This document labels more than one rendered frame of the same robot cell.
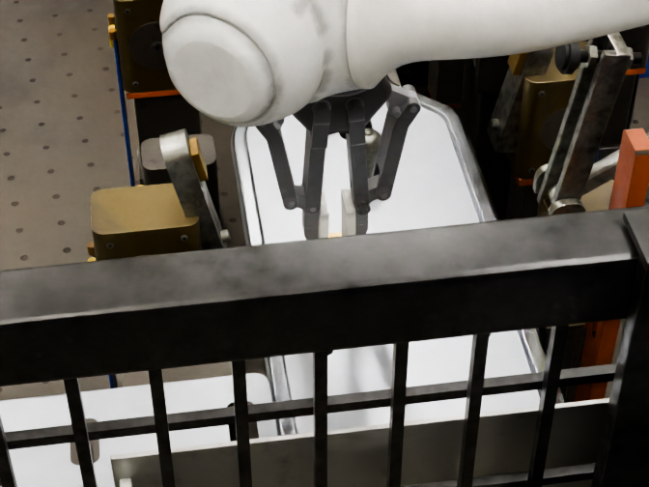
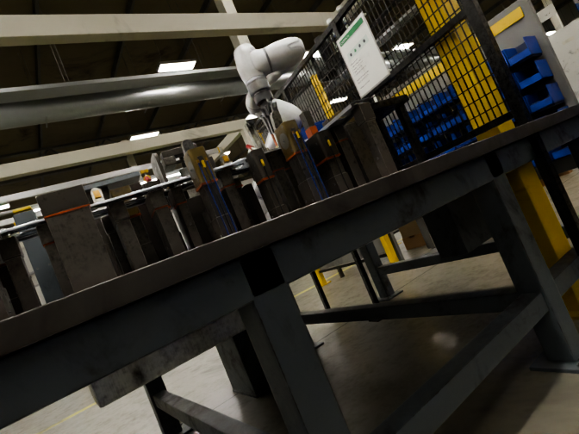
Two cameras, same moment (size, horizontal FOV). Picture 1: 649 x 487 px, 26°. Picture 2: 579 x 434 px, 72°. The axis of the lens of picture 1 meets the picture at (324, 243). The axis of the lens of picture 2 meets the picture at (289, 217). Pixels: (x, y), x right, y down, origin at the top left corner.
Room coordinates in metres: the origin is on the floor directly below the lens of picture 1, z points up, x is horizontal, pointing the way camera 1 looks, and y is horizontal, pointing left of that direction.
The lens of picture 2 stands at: (1.47, 1.47, 0.66)
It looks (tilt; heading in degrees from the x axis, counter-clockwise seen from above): 3 degrees up; 251
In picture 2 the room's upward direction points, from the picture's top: 23 degrees counter-clockwise
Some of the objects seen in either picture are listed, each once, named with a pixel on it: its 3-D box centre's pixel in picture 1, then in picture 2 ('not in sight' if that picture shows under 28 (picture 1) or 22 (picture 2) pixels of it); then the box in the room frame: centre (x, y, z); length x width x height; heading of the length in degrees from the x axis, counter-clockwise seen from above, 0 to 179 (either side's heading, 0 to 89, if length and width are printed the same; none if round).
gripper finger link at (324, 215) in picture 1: (321, 234); not in sight; (0.86, 0.00, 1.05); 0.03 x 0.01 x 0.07; 8
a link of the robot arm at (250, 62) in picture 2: not in sight; (251, 62); (0.85, 0.00, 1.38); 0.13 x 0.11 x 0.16; 163
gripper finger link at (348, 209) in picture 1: (349, 231); not in sight; (0.87, -0.02, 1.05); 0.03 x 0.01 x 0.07; 8
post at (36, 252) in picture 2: not in sight; (45, 267); (1.87, -0.25, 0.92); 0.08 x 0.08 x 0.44; 8
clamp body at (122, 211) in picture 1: (145, 350); (304, 167); (0.89, 0.17, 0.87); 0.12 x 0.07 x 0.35; 98
